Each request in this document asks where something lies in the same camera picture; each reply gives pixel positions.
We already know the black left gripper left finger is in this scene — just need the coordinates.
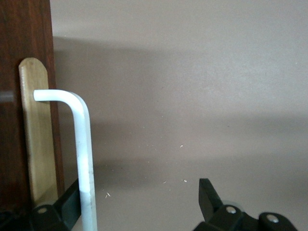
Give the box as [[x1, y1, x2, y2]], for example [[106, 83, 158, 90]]
[[0, 179, 82, 231]]

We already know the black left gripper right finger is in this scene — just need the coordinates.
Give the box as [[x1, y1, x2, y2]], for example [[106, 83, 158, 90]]
[[193, 178, 299, 231]]

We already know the wooden drawer with white handle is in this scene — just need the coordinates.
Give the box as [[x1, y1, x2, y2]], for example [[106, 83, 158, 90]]
[[0, 0, 98, 231]]

